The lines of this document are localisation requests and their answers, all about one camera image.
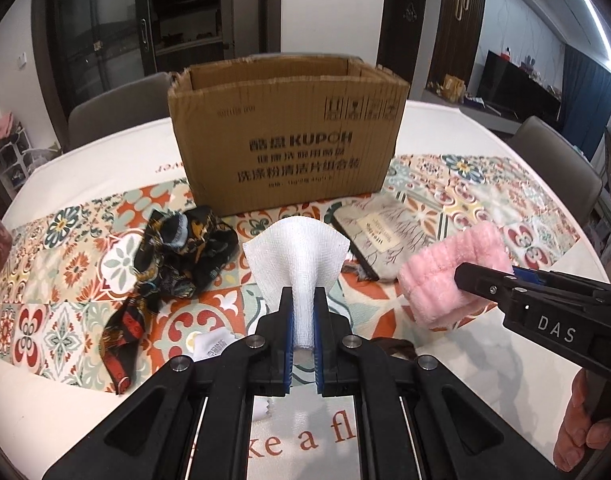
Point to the black patterned silk scarf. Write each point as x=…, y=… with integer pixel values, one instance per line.
x=185, y=255

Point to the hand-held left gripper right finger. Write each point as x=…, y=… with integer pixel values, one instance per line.
x=320, y=370

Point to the ceiling light strip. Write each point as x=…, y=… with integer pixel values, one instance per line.
x=598, y=10

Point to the white wall switch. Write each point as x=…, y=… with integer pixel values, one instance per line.
x=21, y=61

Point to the white television cabinet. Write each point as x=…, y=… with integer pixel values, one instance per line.
x=490, y=117

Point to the black television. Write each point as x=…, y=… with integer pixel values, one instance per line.
x=515, y=85

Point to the yellow paper bag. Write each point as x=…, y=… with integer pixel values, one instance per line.
x=454, y=89

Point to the pink fluffy headband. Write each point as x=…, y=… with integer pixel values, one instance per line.
x=435, y=280

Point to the white gauze cloth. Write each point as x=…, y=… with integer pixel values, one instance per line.
x=295, y=260

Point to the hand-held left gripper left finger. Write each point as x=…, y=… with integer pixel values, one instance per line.
x=287, y=370

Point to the shoe rack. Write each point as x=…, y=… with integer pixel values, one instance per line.
x=15, y=155

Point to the tile-patterned table mat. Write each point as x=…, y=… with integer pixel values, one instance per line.
x=485, y=200

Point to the dark wooden door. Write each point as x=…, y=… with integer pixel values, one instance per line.
x=403, y=25

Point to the grey dining chair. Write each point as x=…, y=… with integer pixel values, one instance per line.
x=550, y=160
x=120, y=105

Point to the brown cardboard box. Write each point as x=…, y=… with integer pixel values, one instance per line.
x=285, y=125

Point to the blue curtain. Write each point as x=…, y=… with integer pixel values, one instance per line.
x=588, y=95

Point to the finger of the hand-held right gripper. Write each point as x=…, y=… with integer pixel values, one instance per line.
x=480, y=280
x=528, y=276

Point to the person's right hand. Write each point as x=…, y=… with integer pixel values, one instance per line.
x=575, y=435

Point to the dark sliding glass door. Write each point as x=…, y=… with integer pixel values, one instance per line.
x=115, y=20

